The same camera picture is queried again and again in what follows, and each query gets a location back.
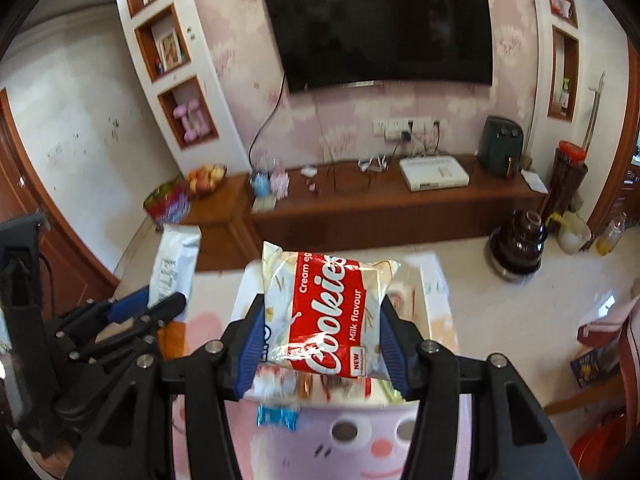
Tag blue printed carton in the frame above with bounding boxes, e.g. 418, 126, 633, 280
570, 342, 621, 388

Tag pink toy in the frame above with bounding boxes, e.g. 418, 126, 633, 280
270, 167, 292, 198

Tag white set-top box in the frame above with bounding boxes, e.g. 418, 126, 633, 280
399, 156, 470, 192

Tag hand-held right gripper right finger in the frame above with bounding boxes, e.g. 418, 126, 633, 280
377, 295, 581, 480

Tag red white cookie packet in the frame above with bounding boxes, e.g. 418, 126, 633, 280
260, 241, 401, 378

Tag looped black cable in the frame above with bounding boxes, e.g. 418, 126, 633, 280
327, 160, 373, 193

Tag red plastic basin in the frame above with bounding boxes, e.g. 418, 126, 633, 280
570, 407, 631, 468

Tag wooden television cabinet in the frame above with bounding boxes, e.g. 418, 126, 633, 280
165, 152, 551, 261

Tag white plastic jug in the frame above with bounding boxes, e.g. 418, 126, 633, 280
547, 211, 592, 255

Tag white plastic bin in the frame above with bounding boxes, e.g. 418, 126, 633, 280
231, 252, 458, 408

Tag red round tin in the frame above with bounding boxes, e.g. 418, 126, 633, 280
143, 182, 191, 226

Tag cartoon face tablecloth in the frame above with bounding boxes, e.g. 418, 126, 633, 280
165, 252, 481, 480

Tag brown wooden door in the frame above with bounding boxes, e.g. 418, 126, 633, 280
0, 87, 118, 311

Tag fruit bowl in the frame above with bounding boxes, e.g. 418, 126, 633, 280
186, 162, 228, 197

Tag dark ceramic pot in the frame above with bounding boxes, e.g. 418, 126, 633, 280
487, 210, 547, 281

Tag orange white snack packet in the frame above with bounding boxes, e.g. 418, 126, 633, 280
150, 224, 202, 311

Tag yellow oil bottle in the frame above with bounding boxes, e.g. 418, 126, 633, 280
595, 212, 627, 257

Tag white paper sheet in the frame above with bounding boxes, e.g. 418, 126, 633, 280
521, 170, 550, 193

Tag red-lidded dark jar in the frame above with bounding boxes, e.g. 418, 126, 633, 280
540, 141, 590, 221

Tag white wall sockets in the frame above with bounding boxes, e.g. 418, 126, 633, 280
372, 117, 433, 140

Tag picture frame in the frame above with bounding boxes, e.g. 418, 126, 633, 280
156, 27, 181, 71

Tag pink dumbbell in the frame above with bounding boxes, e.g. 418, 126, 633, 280
172, 102, 201, 131
182, 120, 211, 143

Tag metal pole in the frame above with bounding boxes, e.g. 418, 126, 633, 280
582, 72, 607, 146

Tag blue snack packet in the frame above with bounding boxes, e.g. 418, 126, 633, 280
256, 405, 301, 431

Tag black television cable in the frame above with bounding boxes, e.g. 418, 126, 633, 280
249, 72, 288, 171

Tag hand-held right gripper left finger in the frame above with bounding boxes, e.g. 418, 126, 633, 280
65, 292, 268, 480

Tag dark green air fryer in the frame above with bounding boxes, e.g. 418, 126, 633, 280
477, 116, 525, 178

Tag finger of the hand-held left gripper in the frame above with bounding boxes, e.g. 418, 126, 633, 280
70, 291, 187, 363
55, 285, 151, 341

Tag black television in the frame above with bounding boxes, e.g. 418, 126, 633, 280
262, 0, 495, 93

